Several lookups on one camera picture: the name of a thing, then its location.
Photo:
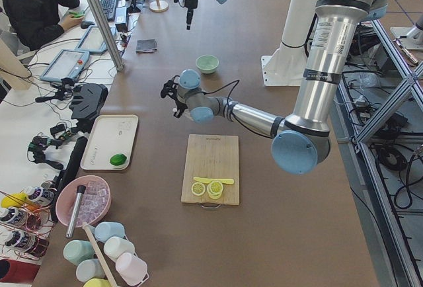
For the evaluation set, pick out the pale blue cup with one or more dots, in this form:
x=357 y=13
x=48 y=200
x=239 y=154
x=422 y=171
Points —
x=88 y=269

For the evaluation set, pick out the grey folded cloth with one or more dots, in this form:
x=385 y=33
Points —
x=146 y=46

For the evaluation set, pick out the black headset device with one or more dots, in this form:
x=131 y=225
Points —
x=88 y=99

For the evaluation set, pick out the copper wire bottle rack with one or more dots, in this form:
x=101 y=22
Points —
x=25 y=227

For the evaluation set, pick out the black computer mouse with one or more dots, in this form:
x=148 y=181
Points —
x=85 y=24

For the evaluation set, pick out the stacked lemon slices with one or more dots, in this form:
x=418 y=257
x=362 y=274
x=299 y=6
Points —
x=215 y=190

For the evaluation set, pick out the white camera stand post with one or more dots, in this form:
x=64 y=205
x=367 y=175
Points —
x=286 y=65

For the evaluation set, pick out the cream serving tray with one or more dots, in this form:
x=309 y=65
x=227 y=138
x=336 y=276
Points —
x=111 y=134

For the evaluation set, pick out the light blue cup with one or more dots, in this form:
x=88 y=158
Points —
x=105 y=230

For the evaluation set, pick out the green lime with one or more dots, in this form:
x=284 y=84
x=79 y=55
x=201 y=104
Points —
x=118 y=159

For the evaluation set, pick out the bamboo cutting board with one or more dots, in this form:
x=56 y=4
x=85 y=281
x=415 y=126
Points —
x=213 y=157

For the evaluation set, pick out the white cup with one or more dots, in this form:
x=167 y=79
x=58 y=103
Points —
x=115 y=246

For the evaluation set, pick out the teach pendant tablet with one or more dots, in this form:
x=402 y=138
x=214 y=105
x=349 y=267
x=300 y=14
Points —
x=67 y=64
x=92 y=41

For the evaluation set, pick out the far teach pendant tablet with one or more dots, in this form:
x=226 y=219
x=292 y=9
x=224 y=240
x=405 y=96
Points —
x=92 y=41

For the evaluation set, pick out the near teach pendant tablet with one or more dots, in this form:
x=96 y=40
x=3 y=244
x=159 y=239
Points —
x=67 y=64

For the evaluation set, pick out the silver metal muddler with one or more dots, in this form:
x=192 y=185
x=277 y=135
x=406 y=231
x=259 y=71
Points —
x=75 y=211

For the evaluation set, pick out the person in black shirt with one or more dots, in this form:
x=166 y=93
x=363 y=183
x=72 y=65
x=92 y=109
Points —
x=37 y=22

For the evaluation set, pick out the yellow plastic knife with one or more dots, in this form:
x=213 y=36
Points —
x=210 y=180

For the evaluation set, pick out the light green bowl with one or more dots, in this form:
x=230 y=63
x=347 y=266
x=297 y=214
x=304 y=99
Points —
x=207 y=64

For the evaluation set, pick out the left lemon slice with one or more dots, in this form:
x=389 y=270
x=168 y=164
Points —
x=198 y=188

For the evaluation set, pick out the black keyboard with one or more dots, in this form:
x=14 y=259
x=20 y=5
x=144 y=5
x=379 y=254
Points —
x=109 y=8

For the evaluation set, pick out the pink cup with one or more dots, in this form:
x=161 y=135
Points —
x=132 y=269

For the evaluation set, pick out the pink bowl of ice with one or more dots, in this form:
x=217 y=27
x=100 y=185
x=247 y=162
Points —
x=95 y=202

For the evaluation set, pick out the wooden cup stand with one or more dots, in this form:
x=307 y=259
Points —
x=158 y=6

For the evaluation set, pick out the mint green cup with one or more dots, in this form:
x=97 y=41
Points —
x=77 y=251

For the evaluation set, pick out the yellow cup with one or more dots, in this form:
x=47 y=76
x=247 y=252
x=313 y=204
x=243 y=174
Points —
x=97 y=282

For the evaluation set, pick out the aluminium frame post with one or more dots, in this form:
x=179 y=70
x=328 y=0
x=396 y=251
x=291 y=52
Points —
x=108 y=38

